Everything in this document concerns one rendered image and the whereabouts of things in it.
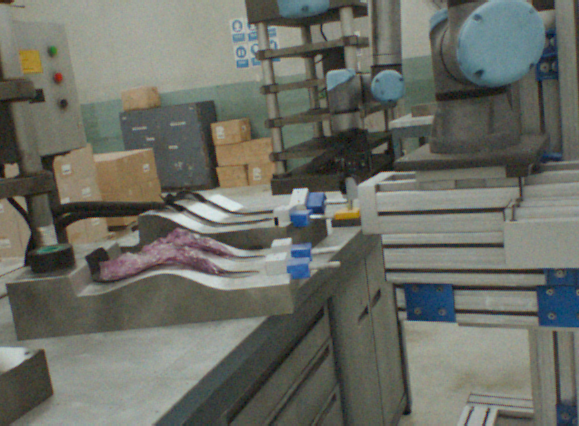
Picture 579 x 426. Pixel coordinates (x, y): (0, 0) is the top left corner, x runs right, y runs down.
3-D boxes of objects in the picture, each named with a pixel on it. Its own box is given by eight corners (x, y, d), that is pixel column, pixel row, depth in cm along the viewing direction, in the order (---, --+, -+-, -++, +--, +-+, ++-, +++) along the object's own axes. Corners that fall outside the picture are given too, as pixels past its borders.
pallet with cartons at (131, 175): (166, 219, 675) (154, 147, 661) (128, 240, 598) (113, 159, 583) (64, 228, 708) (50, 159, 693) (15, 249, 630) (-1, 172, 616)
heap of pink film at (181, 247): (240, 253, 136) (235, 216, 134) (226, 279, 118) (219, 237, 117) (119, 267, 138) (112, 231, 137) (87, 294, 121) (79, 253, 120)
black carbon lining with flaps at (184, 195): (294, 215, 162) (288, 177, 160) (268, 232, 148) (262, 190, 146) (173, 222, 176) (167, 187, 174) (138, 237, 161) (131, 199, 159)
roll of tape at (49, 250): (82, 258, 127) (79, 241, 127) (65, 270, 119) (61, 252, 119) (43, 263, 128) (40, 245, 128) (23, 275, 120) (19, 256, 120)
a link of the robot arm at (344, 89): (358, 67, 165) (324, 71, 165) (363, 111, 167) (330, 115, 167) (356, 67, 172) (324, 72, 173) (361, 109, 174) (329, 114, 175)
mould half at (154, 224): (328, 235, 167) (321, 183, 164) (291, 266, 143) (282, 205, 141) (160, 242, 186) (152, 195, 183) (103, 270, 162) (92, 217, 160)
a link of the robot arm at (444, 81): (494, 83, 117) (488, 4, 115) (520, 83, 104) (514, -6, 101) (426, 92, 118) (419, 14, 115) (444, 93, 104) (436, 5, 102)
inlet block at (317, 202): (351, 201, 157) (345, 185, 153) (348, 217, 154) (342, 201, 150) (300, 204, 162) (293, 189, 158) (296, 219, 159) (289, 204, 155)
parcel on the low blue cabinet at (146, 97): (162, 106, 880) (159, 84, 875) (148, 108, 850) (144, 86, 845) (136, 109, 897) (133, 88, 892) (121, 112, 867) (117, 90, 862)
